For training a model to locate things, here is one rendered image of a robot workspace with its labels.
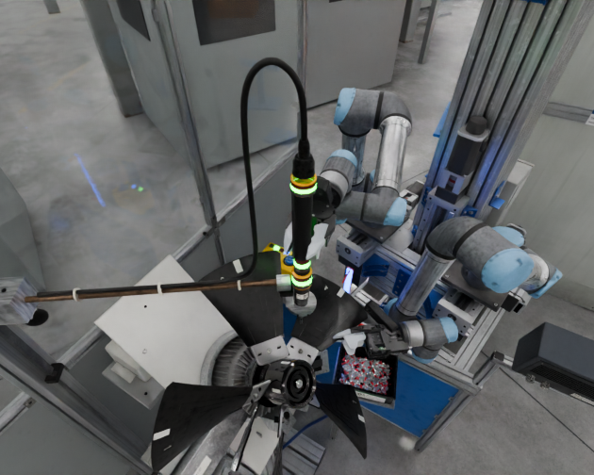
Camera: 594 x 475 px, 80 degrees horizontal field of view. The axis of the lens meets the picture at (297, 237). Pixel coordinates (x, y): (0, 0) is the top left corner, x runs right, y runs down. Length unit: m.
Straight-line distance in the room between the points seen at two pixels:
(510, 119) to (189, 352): 1.23
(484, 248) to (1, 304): 1.04
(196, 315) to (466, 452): 1.71
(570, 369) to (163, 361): 1.08
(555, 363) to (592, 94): 1.51
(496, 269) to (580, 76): 1.53
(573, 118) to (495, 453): 1.80
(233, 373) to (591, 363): 0.95
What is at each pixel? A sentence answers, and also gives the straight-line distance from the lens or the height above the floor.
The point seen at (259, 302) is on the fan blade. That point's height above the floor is 1.36.
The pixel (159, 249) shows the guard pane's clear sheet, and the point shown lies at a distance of 1.51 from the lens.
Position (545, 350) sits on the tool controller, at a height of 1.23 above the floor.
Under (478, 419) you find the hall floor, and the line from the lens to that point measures 2.45.
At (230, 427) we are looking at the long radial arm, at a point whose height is 1.11.
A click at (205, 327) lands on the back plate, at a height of 1.19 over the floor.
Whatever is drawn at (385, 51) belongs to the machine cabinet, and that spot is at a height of 0.50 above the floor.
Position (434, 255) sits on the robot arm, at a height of 1.39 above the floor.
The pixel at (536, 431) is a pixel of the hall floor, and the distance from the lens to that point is 2.58.
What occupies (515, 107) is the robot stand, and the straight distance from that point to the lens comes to 1.38.
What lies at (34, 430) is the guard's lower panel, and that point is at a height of 0.85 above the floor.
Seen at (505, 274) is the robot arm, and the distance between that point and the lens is 0.96.
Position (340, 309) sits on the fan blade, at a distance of 1.14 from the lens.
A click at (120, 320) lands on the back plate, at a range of 1.04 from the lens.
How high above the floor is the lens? 2.13
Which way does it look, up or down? 46 degrees down
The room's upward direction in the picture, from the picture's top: straight up
